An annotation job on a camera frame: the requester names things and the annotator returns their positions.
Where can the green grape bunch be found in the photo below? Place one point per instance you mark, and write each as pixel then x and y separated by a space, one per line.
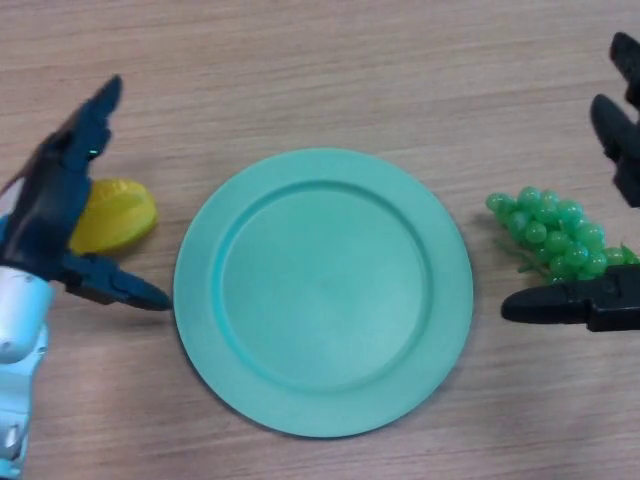
pixel 555 235

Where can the yellow starfruit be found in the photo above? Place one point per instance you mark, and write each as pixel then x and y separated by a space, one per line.
pixel 120 215

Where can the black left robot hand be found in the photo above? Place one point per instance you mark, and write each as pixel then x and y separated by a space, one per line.
pixel 45 210

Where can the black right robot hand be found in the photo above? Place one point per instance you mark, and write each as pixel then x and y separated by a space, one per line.
pixel 615 310

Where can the green round plate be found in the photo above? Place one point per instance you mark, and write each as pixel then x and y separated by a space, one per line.
pixel 322 300

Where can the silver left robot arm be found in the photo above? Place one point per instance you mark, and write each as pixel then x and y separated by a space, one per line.
pixel 20 340

